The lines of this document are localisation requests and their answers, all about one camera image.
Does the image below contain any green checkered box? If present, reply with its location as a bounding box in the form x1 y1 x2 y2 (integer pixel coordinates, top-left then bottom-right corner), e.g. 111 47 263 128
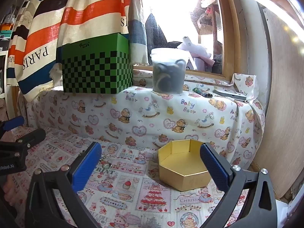
61 33 133 94

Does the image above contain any gold hexagonal box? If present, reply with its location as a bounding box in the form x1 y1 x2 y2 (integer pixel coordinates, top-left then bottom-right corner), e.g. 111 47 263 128
158 139 215 192

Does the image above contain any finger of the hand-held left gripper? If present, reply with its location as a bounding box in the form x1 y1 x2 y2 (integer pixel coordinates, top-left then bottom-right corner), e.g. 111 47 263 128
15 128 46 148
0 116 25 138

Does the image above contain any bear print cloth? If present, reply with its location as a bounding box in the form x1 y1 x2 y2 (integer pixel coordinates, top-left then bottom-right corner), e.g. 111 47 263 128
18 72 265 171

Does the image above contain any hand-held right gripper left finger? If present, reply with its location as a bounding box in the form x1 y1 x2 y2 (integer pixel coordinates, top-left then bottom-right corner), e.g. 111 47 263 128
25 142 102 228

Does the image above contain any wooden board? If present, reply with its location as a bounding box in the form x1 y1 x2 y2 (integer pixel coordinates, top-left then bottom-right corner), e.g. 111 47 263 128
252 5 304 199

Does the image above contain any green lighter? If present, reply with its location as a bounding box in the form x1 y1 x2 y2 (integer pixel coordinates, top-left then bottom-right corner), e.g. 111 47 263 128
193 88 213 98

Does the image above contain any grey flat device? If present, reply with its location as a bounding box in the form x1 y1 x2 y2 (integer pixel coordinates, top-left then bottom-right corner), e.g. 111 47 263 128
213 88 247 101

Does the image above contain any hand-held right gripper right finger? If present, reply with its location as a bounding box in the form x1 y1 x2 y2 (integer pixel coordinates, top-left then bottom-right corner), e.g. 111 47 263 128
199 142 277 228

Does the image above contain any gold pendant with chain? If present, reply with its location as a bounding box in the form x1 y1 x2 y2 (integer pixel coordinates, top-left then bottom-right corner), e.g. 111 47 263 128
98 155 114 171

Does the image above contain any black garment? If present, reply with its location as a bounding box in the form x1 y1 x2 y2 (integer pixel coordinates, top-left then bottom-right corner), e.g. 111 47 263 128
145 13 183 53

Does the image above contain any striped curtain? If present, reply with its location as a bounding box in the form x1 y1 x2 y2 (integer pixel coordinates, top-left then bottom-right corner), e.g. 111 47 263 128
6 0 149 102

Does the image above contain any strawberry print cloth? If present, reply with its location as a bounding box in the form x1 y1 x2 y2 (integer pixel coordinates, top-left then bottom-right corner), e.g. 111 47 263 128
0 126 252 228

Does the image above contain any light strip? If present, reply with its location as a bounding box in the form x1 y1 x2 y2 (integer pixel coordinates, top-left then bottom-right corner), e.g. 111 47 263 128
236 0 304 22

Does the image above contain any white plastic bag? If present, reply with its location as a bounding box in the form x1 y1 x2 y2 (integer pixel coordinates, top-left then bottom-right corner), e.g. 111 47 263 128
177 36 213 59

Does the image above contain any wooden window frame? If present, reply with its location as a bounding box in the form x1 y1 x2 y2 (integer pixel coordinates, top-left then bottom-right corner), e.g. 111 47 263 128
133 0 247 86

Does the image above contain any clear plastic tub with lid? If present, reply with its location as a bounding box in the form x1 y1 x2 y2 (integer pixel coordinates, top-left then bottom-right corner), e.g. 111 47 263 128
150 48 190 93

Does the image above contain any white shelf unit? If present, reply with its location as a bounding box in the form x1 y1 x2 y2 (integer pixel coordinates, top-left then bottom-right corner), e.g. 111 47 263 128
0 5 17 98

